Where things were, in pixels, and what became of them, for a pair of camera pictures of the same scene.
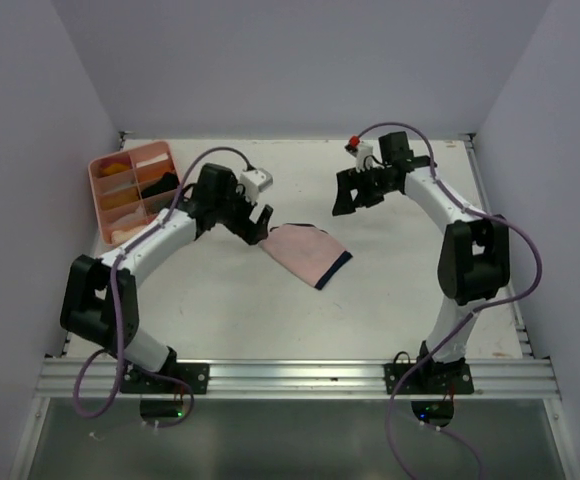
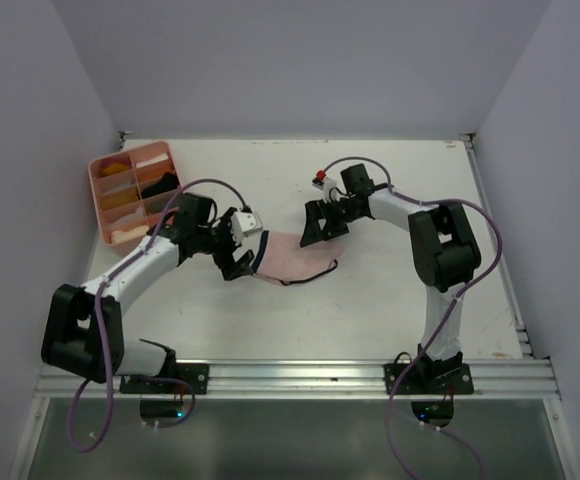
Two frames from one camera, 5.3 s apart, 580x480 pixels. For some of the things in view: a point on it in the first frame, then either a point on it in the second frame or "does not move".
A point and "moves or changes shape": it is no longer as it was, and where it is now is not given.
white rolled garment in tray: (162, 157) does not move
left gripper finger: (264, 218) → (240, 267)
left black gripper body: (234, 210) → (218, 241)
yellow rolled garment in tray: (114, 168) does not move
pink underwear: (308, 251) moves or changes shape
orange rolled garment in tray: (117, 199) does not move
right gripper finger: (347, 181) → (316, 223)
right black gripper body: (375, 184) → (339, 214)
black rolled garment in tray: (169, 181) does not move
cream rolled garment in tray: (121, 236) does not move
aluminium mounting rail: (98, 379) does not move
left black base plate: (198, 375) does not move
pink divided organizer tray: (132, 188) does not move
